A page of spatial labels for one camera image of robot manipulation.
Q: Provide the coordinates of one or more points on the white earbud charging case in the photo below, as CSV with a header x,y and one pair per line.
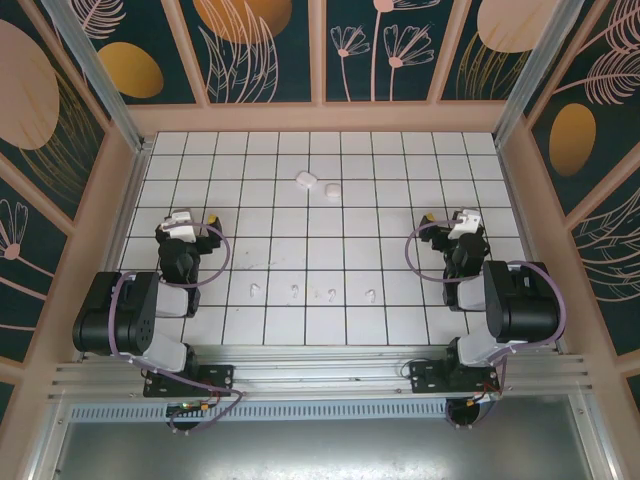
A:
x,y
332,190
306,179

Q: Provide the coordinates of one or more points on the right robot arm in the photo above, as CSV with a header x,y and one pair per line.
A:
x,y
525,305

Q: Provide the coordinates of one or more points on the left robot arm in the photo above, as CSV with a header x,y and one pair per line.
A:
x,y
125,320

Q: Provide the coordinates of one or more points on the grey metal sheet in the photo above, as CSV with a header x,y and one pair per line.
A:
x,y
320,450

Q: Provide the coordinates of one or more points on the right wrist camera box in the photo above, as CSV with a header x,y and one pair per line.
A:
x,y
464,226

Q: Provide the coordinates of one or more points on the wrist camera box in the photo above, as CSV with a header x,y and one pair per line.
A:
x,y
464,226
181,226

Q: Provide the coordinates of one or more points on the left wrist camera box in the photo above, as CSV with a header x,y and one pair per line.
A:
x,y
181,226

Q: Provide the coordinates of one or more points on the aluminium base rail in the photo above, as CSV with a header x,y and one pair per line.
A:
x,y
320,375

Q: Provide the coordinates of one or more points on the aluminium frame post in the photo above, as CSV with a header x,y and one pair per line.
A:
x,y
95,75
542,75

